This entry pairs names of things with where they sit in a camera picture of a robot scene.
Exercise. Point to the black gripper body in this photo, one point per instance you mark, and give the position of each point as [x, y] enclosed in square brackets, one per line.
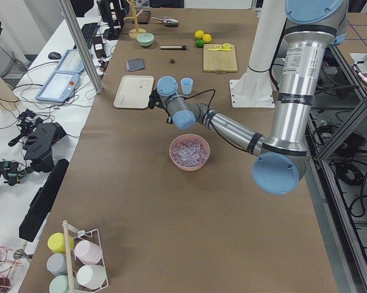
[153, 99]

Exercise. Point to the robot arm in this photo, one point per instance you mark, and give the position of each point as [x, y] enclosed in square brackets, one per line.
[282, 73]

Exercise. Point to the light blue plastic cup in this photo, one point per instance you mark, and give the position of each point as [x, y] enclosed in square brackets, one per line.
[186, 85]

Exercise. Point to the clear ice cubes pile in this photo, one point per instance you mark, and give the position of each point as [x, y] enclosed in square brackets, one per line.
[189, 153]

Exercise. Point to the wooden cup tree stand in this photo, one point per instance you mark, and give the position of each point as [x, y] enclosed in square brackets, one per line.
[133, 33]

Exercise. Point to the metal ice scoop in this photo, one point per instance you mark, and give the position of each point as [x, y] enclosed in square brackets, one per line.
[167, 21]

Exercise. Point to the pink cup in rack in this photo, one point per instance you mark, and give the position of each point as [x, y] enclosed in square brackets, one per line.
[88, 253]

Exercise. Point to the yellow cup in rack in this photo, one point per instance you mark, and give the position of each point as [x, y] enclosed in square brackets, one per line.
[56, 243]

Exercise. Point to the white cup rack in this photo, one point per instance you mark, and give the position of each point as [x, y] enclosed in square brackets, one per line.
[73, 236]

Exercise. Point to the white cup in rack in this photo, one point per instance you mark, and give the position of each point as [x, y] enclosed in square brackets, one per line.
[91, 276]

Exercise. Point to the grey cup in rack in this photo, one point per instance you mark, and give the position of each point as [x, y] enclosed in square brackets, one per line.
[57, 265]

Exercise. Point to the green cup in rack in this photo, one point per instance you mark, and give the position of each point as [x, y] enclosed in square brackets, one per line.
[59, 284]

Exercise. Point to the cream rabbit tray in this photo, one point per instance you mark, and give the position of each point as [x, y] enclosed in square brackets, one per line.
[133, 92]

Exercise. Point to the grey folded cloth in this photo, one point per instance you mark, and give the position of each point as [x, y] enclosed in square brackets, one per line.
[135, 64]

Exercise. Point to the steel muddler black tip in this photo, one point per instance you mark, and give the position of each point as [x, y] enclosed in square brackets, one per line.
[180, 48]

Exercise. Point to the mint green bowl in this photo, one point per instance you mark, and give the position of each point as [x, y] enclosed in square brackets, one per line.
[145, 39]

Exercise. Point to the pink bowl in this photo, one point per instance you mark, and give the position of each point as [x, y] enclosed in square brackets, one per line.
[184, 137]

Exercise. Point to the green lime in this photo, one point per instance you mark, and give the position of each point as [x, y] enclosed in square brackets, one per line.
[199, 43]

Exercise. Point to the yellow plastic knife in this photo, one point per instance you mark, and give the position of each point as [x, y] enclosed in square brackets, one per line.
[216, 49]

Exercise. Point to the wooden cutting board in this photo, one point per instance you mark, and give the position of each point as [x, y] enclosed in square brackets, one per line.
[219, 61]

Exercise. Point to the yellow lemon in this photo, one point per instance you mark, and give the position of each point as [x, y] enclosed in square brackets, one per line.
[199, 34]
[207, 38]

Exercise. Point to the blue teach pendant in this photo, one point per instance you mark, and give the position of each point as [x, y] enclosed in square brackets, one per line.
[71, 62]
[59, 87]

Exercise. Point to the black keyboard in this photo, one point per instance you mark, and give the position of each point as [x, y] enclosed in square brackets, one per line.
[89, 31]

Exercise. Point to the black monitor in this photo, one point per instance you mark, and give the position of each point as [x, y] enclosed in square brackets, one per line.
[112, 14]

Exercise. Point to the black computer mouse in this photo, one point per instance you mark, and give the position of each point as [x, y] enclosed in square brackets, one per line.
[54, 56]

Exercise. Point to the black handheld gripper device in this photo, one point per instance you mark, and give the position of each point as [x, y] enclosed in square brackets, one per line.
[40, 138]

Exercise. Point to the black long bar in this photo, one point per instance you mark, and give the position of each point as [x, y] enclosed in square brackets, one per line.
[43, 202]

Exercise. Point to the aluminium frame post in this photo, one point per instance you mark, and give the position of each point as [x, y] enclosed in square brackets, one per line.
[78, 38]

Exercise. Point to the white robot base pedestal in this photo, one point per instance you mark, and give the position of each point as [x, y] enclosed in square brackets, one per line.
[254, 88]

